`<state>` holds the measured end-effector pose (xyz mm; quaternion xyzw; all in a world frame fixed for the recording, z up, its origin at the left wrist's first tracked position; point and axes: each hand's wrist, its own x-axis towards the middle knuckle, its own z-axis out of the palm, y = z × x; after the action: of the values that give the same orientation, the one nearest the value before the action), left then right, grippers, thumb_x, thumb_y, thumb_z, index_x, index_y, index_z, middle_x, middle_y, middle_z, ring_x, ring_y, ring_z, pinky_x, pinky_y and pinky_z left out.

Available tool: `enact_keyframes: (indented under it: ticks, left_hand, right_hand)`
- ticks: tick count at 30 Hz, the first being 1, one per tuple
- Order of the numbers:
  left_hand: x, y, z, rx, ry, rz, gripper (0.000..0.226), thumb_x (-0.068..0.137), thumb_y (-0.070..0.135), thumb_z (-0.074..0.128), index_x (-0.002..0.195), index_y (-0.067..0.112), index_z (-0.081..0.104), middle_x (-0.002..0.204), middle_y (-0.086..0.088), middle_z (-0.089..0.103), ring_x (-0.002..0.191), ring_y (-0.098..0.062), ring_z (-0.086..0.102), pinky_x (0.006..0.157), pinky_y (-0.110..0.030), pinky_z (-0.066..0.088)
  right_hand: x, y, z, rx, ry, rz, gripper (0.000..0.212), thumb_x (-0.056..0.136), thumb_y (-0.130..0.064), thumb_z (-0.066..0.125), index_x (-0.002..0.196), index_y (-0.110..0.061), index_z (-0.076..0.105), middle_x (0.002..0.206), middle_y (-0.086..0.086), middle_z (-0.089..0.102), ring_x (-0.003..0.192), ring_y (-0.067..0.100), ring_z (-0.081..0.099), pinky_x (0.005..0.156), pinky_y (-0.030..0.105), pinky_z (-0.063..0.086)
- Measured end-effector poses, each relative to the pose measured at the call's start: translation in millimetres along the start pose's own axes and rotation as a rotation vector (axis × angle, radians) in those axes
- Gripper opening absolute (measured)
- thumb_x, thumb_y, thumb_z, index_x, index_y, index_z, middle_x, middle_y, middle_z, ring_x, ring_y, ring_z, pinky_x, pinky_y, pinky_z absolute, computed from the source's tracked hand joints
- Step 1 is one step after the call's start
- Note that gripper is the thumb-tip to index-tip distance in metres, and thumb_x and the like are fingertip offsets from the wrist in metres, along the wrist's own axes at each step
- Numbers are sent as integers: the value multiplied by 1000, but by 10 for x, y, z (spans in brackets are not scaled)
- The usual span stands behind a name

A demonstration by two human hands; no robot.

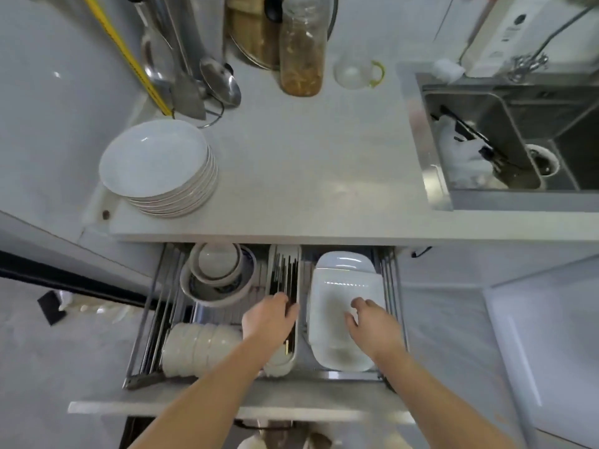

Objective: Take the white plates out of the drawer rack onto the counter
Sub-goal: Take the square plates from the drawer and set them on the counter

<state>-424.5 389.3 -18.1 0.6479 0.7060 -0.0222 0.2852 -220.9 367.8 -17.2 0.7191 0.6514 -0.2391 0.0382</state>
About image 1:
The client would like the person's left hand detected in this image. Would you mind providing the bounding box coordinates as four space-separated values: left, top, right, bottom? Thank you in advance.
241 292 300 360

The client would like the person's right hand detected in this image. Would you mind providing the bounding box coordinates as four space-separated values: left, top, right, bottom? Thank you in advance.
345 297 407 366

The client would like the white square plate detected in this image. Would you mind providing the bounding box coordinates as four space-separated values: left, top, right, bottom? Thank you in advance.
307 268 388 370

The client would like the white rectangular plate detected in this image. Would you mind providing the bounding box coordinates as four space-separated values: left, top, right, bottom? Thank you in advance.
311 251 377 372

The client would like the white drawer with wire rack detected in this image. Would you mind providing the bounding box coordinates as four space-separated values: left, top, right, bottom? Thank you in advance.
67 243 417 433

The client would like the stack of round white plates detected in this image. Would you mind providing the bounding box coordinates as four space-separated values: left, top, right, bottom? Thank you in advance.
98 118 220 218

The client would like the person's right forearm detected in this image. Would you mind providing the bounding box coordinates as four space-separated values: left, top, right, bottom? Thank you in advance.
376 345 520 449

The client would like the person's left forearm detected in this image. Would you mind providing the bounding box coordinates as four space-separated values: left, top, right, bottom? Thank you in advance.
129 340 280 449

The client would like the white countertop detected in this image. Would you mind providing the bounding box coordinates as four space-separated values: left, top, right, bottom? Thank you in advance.
79 56 599 246

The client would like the white chopstick tray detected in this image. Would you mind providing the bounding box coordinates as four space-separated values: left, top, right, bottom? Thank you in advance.
261 243 302 375

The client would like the bundle of dark chopsticks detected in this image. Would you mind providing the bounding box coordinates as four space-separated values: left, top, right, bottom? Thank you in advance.
269 254 300 351

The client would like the blue patterned bowl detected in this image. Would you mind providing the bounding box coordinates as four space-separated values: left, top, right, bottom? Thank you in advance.
187 243 256 300

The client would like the large white bowl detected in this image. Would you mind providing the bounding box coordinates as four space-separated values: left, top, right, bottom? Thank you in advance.
179 247 257 308

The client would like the row of white rice bowls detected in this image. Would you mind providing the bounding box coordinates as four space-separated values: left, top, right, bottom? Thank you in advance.
161 322 244 377

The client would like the small white bowl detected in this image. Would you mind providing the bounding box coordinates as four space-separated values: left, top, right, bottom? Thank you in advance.
196 243 242 280

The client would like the white cabinet door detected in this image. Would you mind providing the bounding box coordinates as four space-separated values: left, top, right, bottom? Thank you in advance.
397 245 599 288

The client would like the black marble door sill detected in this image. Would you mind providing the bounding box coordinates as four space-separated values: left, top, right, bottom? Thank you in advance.
119 415 158 449

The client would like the cluster of clear bottles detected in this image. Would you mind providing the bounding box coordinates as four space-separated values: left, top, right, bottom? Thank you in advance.
58 289 137 323

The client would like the white side cabinet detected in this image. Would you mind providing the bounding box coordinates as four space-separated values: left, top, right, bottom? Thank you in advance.
484 256 599 449

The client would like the stainless steel sink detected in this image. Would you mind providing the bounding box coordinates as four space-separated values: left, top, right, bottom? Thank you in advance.
396 61 599 212

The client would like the white plastic bag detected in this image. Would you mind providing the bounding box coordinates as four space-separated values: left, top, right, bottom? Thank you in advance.
432 118 509 190

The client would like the small black object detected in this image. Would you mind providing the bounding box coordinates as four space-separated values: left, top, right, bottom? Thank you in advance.
37 289 66 327

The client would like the black framed glass door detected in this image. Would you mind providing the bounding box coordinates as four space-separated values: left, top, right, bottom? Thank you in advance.
0 249 150 309

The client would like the steel spatula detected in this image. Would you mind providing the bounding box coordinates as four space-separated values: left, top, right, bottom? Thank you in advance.
140 0 209 121

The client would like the glass jar with pickles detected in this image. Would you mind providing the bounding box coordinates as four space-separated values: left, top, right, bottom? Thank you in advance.
279 0 327 97

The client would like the white sponge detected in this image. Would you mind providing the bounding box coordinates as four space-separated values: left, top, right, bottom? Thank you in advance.
431 58 467 85

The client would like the wooden cutting board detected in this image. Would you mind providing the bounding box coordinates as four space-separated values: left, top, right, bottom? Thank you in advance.
228 0 281 66

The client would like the chrome faucet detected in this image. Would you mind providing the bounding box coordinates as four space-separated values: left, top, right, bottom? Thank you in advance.
507 4 599 84

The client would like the glass pot lid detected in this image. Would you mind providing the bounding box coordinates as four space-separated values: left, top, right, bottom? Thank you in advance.
226 0 339 70

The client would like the wire utensil rack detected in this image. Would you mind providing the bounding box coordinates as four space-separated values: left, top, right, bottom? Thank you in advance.
126 0 242 130

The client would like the black handled utensil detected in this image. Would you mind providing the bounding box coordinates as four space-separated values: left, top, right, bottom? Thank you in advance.
430 105 530 171

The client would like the clear cup yellow handle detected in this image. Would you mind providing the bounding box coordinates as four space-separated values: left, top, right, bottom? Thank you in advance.
333 58 387 89

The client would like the steel ladle black handle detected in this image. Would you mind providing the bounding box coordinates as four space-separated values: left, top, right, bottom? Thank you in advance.
140 0 177 85

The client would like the yellow gas hose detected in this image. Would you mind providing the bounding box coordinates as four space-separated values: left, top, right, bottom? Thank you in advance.
80 0 174 117

